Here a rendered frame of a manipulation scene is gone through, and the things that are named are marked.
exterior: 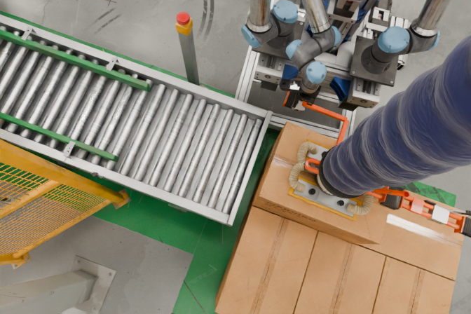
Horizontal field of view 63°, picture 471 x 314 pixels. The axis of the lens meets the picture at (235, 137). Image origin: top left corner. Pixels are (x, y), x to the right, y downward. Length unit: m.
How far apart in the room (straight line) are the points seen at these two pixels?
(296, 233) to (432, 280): 0.78
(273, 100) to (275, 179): 1.00
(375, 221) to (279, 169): 0.51
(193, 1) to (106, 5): 0.69
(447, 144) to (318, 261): 1.50
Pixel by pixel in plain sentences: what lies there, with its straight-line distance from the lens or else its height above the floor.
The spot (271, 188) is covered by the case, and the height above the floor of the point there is 0.94.
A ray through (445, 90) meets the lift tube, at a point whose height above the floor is 2.10.
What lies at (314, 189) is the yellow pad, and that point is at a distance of 1.81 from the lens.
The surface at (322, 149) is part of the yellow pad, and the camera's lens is 1.88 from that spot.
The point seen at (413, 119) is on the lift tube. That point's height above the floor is 1.97.
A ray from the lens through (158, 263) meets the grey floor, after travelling 2.78.
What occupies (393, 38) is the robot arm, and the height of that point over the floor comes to 1.26.
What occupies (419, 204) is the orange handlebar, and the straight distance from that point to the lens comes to 1.87.
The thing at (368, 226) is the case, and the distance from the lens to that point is 1.93.
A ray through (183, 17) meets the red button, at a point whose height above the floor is 1.04.
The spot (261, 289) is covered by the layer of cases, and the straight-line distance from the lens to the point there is 2.22.
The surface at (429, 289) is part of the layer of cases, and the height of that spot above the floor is 0.54.
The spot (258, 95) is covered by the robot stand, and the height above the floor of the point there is 0.21.
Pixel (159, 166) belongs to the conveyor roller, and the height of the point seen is 0.55.
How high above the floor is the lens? 2.74
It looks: 75 degrees down
